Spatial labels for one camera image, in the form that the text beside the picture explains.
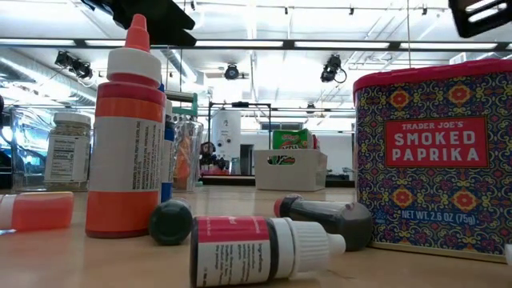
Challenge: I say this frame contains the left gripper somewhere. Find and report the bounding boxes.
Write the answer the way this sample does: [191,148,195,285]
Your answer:
[79,0,197,47]

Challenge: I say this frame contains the large blue food colouring bottle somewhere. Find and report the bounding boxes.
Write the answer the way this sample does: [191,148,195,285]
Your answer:
[158,82,176,203]

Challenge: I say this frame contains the large orange food colouring bottle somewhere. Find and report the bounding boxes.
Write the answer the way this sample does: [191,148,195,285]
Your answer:
[85,14,167,240]

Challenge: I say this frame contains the smoked paprika tin red lid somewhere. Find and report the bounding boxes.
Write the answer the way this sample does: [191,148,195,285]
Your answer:
[352,58,512,265]

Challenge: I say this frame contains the green Apple Jacks cereal box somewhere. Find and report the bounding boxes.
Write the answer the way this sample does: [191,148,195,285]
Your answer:
[266,128,314,166]

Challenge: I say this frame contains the white lid spice jar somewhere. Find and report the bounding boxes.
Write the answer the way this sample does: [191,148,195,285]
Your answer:
[43,111,92,192]

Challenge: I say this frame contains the small dark green dropper bottle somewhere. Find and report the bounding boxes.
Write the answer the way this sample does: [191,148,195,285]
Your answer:
[149,198,195,246]

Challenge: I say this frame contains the small orange dropper bottle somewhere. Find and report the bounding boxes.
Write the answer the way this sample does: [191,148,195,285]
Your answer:
[0,190,76,233]

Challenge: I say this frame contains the small red-label dropper bottle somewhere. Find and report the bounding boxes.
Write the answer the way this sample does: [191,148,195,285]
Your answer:
[190,215,347,288]

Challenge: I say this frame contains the dark maroon squeeze bottle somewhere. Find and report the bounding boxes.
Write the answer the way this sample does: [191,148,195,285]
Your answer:
[274,194,374,252]

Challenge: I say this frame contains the teal steel box grater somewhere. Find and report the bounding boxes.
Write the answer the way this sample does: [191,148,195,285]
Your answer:
[165,90,200,121]

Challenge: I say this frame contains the white cylindrical tank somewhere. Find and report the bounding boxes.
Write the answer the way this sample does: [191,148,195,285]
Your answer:
[211,110,242,177]

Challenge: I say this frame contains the person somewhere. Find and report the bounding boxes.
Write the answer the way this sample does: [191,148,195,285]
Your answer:
[198,141,220,171]

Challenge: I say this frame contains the grey plastic bin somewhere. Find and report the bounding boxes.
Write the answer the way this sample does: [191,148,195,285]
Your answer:
[254,149,328,192]

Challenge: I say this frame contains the clear plastic container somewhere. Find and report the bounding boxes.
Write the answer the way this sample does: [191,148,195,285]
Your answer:
[10,104,205,194]

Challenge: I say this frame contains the black ceiling-mounted camera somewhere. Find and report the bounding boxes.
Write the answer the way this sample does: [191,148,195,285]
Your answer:
[319,54,347,84]
[54,50,94,80]
[223,63,240,81]

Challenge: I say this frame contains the black metal stand frame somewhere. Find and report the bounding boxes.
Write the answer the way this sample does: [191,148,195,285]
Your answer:
[206,101,273,161]

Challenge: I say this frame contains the black aluminium table frame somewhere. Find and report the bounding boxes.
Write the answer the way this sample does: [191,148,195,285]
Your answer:
[199,174,357,189]

